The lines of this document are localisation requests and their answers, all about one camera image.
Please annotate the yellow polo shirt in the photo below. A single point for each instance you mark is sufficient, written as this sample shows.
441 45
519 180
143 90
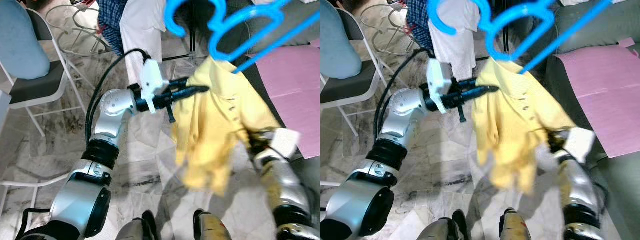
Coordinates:
215 115
515 115

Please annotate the blue plastic clothes hanger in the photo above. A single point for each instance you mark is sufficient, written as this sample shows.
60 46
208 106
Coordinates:
212 47
491 47

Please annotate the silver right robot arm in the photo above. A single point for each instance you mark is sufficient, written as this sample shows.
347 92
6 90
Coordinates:
285 185
580 190

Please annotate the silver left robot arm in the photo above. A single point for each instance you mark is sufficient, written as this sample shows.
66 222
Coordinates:
407 105
115 102

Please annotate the white shirt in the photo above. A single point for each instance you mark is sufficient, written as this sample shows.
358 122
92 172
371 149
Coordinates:
462 55
142 35

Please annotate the black clothes drying rack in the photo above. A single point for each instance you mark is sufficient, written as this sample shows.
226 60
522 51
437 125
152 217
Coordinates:
192 45
506 37

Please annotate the pink mat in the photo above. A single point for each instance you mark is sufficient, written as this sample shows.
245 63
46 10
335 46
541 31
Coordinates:
295 90
600 90

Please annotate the blue plaid shirt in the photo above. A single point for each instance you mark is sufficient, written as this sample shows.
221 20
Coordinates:
417 20
112 20

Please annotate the robot right leg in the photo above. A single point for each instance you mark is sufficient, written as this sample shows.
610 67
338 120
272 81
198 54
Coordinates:
212 227
515 227

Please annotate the robot leg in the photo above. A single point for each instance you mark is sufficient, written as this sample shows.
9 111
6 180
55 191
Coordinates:
135 227
212 227
515 227
442 227

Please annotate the light blue cushion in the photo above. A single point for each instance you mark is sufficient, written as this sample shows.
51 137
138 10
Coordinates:
337 45
22 45

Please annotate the robot left leg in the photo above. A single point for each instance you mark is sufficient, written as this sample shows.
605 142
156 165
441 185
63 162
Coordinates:
135 227
442 227

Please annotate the grey-green sofa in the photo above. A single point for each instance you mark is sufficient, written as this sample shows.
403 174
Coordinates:
620 25
300 7

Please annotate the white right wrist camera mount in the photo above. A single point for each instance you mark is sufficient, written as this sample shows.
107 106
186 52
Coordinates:
581 144
286 142

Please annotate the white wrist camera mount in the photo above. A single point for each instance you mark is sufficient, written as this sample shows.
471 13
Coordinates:
437 80
581 144
150 80
286 142

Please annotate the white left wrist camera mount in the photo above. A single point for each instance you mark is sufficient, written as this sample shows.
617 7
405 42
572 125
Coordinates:
150 80
437 80

